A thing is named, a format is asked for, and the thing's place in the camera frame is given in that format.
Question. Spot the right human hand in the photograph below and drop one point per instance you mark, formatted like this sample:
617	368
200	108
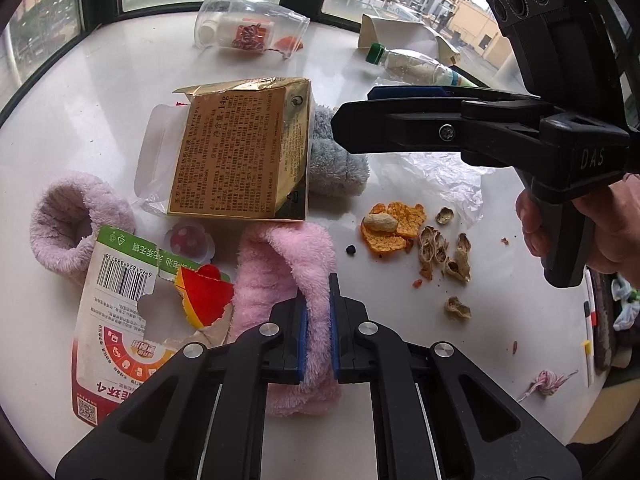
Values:
616	216

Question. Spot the broken peanut shell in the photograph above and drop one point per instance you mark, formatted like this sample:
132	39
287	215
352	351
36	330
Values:
455	309

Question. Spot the clear plastic cup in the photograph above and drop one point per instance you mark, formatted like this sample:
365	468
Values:
253	26

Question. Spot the white torn paper box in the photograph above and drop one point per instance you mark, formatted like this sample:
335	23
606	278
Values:
397	34

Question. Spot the green label plastic bottle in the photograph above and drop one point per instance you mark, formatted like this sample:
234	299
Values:
413	67

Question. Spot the pink white twine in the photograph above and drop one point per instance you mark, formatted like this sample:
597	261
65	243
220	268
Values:
546	383

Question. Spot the pink fuzzy sock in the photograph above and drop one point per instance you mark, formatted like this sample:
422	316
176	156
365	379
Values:
275	262

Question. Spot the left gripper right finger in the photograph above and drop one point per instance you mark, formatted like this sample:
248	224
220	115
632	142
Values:
436	415

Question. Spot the orange peel pieces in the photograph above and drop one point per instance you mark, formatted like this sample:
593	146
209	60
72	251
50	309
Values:
410	221

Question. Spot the peanut shell pile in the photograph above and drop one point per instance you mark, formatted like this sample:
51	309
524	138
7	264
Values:
433	251

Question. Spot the small jelly cup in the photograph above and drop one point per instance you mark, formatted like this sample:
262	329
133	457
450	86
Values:
189	239

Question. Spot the white pen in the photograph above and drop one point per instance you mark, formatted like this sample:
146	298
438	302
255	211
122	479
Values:
591	322

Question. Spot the mauve fuzzy sock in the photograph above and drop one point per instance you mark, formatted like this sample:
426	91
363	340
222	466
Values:
67	219

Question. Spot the gold cardboard box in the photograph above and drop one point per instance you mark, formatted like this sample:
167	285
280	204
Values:
234	150

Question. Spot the red white torn carton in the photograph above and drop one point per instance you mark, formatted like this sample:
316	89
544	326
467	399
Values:
111	354

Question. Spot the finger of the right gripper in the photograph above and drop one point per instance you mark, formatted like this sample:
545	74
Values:
396	91
437	125

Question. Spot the grey fuzzy sock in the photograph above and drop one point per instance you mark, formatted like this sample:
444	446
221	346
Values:
333	171

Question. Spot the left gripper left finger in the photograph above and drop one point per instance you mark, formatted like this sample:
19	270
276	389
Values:
202	415

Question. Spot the crumpled clear plastic bag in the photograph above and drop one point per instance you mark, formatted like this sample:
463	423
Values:
444	175

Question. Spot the whole peanut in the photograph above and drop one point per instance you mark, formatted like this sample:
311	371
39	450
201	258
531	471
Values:
380	222

